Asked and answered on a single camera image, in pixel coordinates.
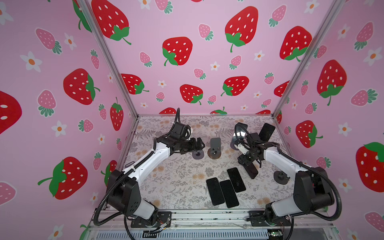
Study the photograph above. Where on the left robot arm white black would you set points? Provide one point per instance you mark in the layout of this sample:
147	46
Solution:
124	186

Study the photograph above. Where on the white vent grille strip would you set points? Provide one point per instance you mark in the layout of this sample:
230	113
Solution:
203	235

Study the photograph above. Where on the reflective phone blue edge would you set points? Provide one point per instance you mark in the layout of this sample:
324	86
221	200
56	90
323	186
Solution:
241	129

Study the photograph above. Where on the dark stand near right wall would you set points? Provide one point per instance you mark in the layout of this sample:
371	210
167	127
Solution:
281	178

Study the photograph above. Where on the grey stand under reflective phone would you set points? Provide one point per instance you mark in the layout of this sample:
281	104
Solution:
232	145

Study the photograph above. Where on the grey stand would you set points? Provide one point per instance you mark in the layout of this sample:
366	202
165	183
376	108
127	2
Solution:
198	155
129	164
232	145

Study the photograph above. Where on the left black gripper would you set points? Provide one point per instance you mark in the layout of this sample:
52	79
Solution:
193	147

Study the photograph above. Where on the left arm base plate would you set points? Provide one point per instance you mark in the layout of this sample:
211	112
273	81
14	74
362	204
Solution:
161	218

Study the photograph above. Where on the aluminium front rail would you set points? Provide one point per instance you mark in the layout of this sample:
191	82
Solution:
215	219

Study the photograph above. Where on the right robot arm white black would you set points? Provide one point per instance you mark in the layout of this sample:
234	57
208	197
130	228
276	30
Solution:
314	193

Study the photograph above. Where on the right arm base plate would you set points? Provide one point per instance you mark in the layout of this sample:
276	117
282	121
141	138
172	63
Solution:
263	219

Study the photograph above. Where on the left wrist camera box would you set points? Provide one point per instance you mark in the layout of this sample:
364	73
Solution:
180	131

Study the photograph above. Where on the black phone wood stand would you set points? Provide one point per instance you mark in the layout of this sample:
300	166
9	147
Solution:
229	194

